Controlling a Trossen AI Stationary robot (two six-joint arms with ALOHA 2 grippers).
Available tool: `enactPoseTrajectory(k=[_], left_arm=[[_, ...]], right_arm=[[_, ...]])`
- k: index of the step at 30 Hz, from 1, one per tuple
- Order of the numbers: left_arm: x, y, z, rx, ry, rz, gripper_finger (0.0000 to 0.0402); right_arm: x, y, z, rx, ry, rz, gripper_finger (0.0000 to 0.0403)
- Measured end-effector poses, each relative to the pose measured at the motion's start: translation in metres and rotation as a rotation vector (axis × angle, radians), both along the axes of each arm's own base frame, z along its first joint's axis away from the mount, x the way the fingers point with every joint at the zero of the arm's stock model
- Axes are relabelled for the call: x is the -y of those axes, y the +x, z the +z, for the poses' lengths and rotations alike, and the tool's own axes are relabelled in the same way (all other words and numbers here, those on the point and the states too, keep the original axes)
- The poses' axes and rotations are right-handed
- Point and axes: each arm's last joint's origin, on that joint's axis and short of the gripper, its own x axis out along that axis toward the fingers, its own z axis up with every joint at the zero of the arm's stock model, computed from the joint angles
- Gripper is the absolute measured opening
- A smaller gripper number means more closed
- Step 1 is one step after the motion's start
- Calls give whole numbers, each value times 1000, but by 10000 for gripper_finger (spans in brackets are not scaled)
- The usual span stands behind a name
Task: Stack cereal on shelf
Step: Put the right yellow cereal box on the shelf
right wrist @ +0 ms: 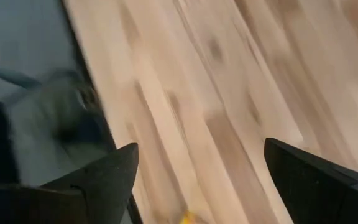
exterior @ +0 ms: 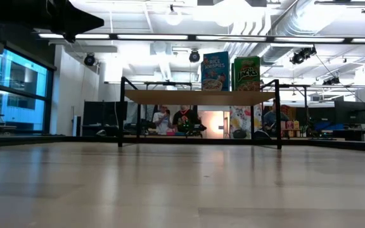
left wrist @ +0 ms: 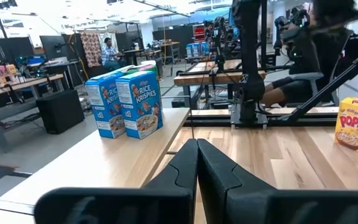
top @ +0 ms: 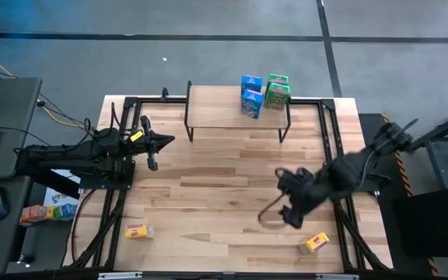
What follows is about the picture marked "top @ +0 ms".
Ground large black box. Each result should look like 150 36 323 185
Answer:
393 189 448 258

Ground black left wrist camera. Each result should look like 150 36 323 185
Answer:
132 138 150 153

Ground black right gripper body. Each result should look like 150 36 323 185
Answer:
275 166 328 230

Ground white printed paper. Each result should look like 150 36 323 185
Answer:
42 167 84 207

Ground black metal table frame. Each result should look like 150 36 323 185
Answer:
63 95 394 273

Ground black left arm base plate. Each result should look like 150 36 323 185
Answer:
77 158 136 191

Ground large grey desk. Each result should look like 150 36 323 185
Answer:
0 76 43 182

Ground black caster wheel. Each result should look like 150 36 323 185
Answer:
16 254 35 268

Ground green blue spare box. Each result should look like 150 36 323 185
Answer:
54 202 79 222

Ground black right gripper cable loop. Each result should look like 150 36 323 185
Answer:
257 192 287 225

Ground wooden shelf black metal legs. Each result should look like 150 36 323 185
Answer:
184 80 292 144

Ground silver metal bracket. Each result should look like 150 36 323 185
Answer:
316 273 360 280
97 271 144 280

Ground black mat hazard stripe edge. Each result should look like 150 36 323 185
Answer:
358 112 441 279

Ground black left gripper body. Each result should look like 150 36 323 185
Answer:
139 114 159 172

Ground black desk support bar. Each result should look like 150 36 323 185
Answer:
13 166 82 200

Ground black floor cable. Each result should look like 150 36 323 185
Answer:
35 92 95 131

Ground blue cereal box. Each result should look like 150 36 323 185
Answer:
240 89 266 120
240 74 264 95

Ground yellow cereal box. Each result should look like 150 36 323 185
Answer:
124 222 156 240
297 232 331 257

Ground orange spare cereal box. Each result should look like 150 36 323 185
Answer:
19 204 48 227

